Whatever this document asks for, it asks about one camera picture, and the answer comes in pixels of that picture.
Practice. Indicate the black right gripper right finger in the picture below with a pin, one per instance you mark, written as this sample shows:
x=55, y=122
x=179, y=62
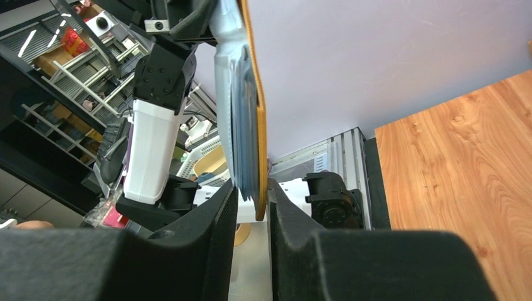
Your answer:
x=310, y=262

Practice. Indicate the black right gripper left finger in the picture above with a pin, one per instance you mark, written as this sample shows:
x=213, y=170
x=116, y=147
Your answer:
x=189, y=259

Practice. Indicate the yellow leather card holder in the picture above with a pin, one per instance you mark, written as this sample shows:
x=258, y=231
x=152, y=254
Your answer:
x=237, y=100

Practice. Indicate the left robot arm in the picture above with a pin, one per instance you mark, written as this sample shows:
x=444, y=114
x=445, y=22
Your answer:
x=151, y=196

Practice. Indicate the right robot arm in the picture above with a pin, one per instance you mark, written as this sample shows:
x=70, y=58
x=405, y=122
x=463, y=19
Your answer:
x=328, y=199

